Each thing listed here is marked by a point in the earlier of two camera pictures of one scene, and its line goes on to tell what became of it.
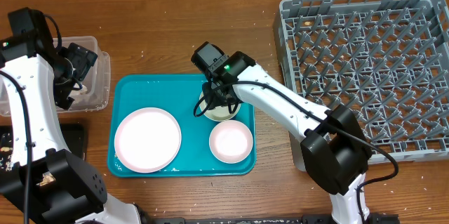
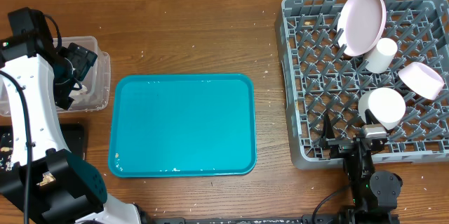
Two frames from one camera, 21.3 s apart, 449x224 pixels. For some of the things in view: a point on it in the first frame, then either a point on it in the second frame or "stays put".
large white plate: [147, 140] -> [361, 21]
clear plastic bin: [96, 93] stays put
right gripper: [217, 98] -> [341, 146]
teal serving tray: [177, 95] stays put
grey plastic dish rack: [384, 54] stays put
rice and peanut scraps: [6, 154] stays put
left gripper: [81, 57] stays put
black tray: [74, 134] stays put
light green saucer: [221, 114] -> [387, 105]
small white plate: [231, 141] -> [421, 79]
